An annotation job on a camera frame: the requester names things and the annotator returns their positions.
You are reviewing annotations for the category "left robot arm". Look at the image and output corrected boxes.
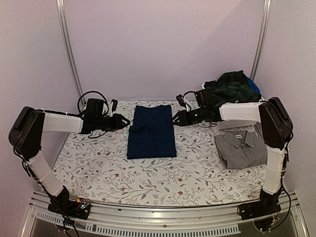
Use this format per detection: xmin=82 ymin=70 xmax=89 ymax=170
xmin=8 ymin=106 xmax=130 ymax=214

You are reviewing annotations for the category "dark green plaid garment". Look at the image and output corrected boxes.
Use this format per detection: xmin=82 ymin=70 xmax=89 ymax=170
xmin=202 ymin=70 xmax=262 ymax=104

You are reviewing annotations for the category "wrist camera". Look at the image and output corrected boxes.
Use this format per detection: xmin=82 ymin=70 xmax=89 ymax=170
xmin=109 ymin=99 xmax=118 ymax=117
xmin=176 ymin=94 xmax=192 ymax=112

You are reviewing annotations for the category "left aluminium corner post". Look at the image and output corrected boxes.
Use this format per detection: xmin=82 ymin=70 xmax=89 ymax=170
xmin=56 ymin=0 xmax=83 ymax=97

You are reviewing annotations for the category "light blue garment in basket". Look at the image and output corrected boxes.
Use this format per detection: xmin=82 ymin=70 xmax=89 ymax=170
xmin=246 ymin=77 xmax=261 ymax=95

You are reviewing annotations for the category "grey button shirt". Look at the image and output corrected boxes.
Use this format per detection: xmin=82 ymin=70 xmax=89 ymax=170
xmin=214 ymin=131 xmax=268 ymax=169

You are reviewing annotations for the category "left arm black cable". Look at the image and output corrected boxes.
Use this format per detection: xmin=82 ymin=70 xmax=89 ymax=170
xmin=78 ymin=90 xmax=111 ymax=114

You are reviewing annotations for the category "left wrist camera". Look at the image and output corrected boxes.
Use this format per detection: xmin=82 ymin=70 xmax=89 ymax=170
xmin=109 ymin=99 xmax=118 ymax=117

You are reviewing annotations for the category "floral tablecloth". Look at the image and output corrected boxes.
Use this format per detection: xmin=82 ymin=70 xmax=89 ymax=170
xmin=46 ymin=100 xmax=277 ymax=207

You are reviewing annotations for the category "white laundry basket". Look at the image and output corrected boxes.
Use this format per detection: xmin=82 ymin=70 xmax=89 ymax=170
xmin=202 ymin=82 xmax=265 ymax=104

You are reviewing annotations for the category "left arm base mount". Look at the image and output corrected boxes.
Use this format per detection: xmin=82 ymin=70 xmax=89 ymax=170
xmin=47 ymin=186 xmax=91 ymax=220

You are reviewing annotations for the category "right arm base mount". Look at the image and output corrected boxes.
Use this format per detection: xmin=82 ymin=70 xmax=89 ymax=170
xmin=237 ymin=190 xmax=281 ymax=220

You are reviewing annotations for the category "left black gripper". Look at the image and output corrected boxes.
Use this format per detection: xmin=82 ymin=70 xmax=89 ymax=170
xmin=95 ymin=114 xmax=131 ymax=132

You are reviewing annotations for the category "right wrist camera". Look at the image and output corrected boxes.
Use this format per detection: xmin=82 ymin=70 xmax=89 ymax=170
xmin=176 ymin=94 xmax=192 ymax=112

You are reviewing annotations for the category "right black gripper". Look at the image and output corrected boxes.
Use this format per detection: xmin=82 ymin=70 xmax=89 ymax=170
xmin=169 ymin=107 xmax=207 ymax=126

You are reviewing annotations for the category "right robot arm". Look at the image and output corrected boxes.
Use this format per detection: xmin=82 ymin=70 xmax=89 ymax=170
xmin=172 ymin=97 xmax=293 ymax=196

